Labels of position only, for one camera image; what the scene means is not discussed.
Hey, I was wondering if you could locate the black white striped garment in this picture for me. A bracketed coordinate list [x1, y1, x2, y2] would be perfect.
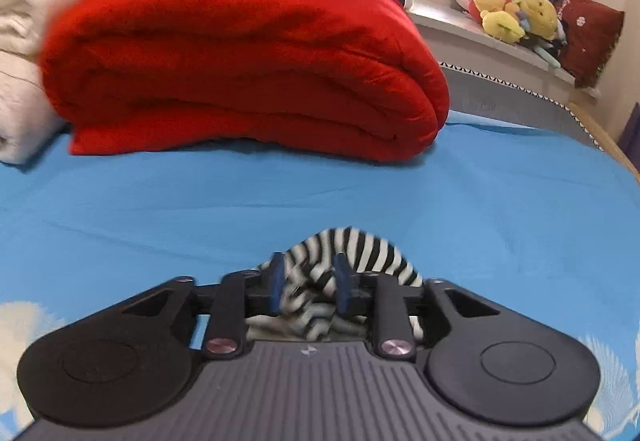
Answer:
[246, 227, 423, 343]

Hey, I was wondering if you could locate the blue patterned bed sheet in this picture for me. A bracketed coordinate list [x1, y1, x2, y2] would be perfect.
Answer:
[1, 113, 639, 440]

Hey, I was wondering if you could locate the cream folded blanket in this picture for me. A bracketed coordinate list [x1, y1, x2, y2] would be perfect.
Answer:
[0, 0, 80, 165]

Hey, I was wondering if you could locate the purple box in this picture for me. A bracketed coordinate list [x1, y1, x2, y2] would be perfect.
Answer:
[617, 103, 640, 170]

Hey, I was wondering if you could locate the red folded blanket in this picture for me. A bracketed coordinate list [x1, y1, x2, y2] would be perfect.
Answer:
[39, 0, 449, 163]

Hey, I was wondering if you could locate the dark red cushion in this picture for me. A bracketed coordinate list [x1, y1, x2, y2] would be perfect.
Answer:
[556, 0, 625, 88]

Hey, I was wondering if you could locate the yellow plush toy pile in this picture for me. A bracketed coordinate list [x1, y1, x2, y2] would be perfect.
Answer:
[450, 0, 566, 68]

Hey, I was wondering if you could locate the wooden bed frame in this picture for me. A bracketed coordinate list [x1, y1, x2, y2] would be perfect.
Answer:
[567, 101, 640, 182]

